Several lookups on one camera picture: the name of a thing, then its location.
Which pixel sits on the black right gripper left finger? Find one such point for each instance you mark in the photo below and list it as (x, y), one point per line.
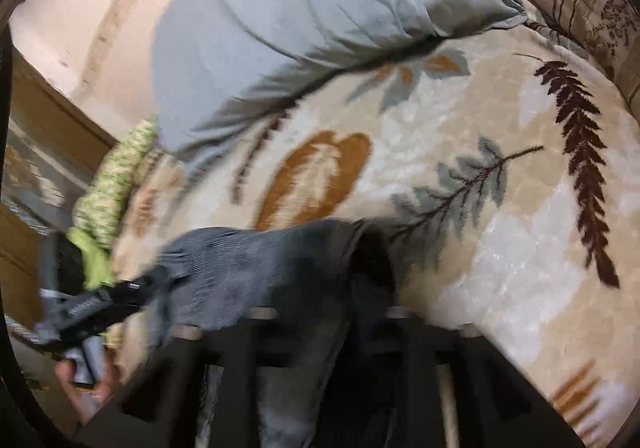
(139, 291)

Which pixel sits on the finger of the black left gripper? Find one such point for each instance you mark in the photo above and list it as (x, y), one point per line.
(199, 389)

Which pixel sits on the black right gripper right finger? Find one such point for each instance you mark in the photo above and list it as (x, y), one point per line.
(403, 371)

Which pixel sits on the grey-blue denim pants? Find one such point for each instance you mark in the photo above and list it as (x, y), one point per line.
(217, 276)

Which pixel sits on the person's left hand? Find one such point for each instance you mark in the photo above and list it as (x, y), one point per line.
(88, 402)

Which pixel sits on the lime green cloth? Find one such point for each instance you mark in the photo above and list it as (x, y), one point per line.
(95, 261)

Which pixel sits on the green white patterned quilt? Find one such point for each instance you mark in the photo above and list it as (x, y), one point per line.
(99, 211)

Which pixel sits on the wooden cabinet with glass door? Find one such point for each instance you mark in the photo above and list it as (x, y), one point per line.
(51, 154)

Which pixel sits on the leaf pattern beige blanket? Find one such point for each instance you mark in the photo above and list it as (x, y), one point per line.
(507, 167)

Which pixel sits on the light grey pillow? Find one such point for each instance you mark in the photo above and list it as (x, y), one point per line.
(220, 65)

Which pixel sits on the brown striped cushion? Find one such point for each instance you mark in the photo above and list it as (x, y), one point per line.
(609, 31)

